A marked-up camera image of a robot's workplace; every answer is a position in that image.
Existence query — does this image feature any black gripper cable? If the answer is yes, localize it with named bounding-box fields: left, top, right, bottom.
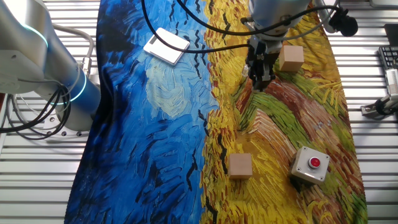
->
left=141, top=0, right=251, bottom=54

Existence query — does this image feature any plain wooden block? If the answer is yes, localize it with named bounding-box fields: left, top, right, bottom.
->
left=278, top=45, right=305, bottom=73
left=228, top=152, right=253, bottom=180

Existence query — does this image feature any painted wheat field tablecloth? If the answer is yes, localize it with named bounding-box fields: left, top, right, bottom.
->
left=63, top=0, right=369, bottom=224

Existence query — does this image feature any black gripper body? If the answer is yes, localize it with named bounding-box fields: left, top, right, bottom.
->
left=246, top=36, right=281, bottom=75

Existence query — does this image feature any thick grey base cable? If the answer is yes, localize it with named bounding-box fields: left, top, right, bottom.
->
left=52, top=24, right=95, bottom=78

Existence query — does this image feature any ribbed silver camera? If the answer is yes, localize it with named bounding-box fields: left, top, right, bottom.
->
left=384, top=68, right=398, bottom=96

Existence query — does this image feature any black camera cable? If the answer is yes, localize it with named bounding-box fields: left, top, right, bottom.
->
left=176, top=0, right=341, bottom=37

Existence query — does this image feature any silver digital kitchen scale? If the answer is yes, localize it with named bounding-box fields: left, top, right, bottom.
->
left=142, top=27, right=191, bottom=67

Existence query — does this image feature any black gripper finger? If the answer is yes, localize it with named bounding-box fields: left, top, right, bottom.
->
left=250, top=70, right=264, bottom=92
left=262, top=68, right=276, bottom=90

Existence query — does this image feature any thin grey wrist cable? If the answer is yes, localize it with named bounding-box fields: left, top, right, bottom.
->
left=276, top=14, right=332, bottom=42

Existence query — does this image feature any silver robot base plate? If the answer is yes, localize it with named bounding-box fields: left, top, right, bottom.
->
left=39, top=114, right=94, bottom=138

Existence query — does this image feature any black cable plug clump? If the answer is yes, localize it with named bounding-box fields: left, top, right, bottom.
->
left=328, top=7, right=359, bottom=37

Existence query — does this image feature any black flat panel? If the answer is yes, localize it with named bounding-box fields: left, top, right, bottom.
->
left=384, top=23, right=398, bottom=47

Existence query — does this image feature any grey metal mounting bracket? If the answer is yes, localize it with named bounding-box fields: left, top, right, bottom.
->
left=360, top=104, right=379, bottom=119

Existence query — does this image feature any black base cable bundle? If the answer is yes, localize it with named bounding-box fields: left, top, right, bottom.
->
left=0, top=85, right=73, bottom=141

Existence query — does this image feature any grey box with red button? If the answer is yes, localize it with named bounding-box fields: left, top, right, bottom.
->
left=288, top=146, right=331, bottom=185

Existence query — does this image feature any black computer keyboard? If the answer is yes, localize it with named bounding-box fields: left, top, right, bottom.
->
left=378, top=45, right=398, bottom=71

